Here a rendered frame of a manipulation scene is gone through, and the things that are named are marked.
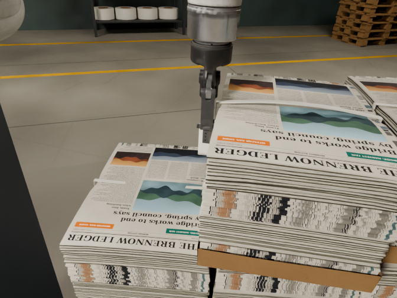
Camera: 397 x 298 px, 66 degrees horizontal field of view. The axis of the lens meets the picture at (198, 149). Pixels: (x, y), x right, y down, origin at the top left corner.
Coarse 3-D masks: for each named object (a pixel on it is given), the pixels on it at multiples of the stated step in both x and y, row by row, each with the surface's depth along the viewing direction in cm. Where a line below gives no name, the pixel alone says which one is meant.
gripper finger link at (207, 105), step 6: (204, 90) 52; (204, 96) 53; (204, 102) 55; (210, 102) 55; (204, 108) 56; (210, 108) 56; (204, 114) 57; (210, 114) 57; (204, 120) 58; (210, 120) 58; (210, 126) 59
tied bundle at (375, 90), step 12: (348, 84) 73; (360, 84) 68; (372, 84) 69; (384, 84) 69; (396, 84) 69; (372, 96) 62; (384, 96) 62; (396, 96) 63; (384, 108) 58; (396, 108) 58; (384, 120) 56; (396, 120) 53; (396, 132) 52
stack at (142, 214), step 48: (144, 144) 87; (96, 192) 69; (144, 192) 69; (192, 192) 70; (96, 240) 57; (144, 240) 58; (192, 240) 58; (96, 288) 64; (144, 288) 62; (192, 288) 61; (240, 288) 61; (288, 288) 60; (336, 288) 59; (384, 288) 58
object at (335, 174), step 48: (240, 144) 43; (288, 144) 43; (336, 144) 44; (384, 144) 45; (240, 192) 43; (288, 192) 41; (336, 192) 40; (384, 192) 39; (240, 240) 48; (288, 240) 47; (336, 240) 45; (384, 240) 44
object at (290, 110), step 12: (228, 108) 55; (240, 108) 55; (252, 108) 55; (264, 108) 55; (276, 108) 55; (288, 108) 55; (300, 108) 56; (312, 108) 56; (348, 108) 56; (336, 120) 52; (348, 120) 52; (360, 120) 52; (372, 120) 53
